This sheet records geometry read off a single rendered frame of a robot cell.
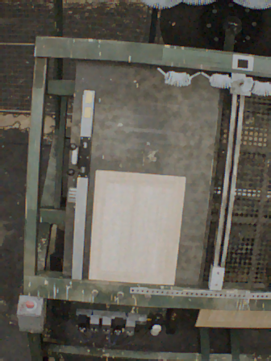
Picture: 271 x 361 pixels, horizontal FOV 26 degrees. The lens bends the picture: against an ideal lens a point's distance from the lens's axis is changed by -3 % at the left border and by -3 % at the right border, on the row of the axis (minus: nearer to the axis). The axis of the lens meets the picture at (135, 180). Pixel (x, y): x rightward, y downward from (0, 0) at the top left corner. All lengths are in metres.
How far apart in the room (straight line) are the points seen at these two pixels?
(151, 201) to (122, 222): 0.18
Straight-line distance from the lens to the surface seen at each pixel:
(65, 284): 3.04
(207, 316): 3.62
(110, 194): 2.92
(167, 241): 2.99
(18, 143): 5.16
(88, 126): 2.84
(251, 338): 4.04
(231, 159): 2.90
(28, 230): 2.96
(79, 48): 2.77
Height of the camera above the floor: 3.34
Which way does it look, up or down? 44 degrees down
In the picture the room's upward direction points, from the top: 7 degrees clockwise
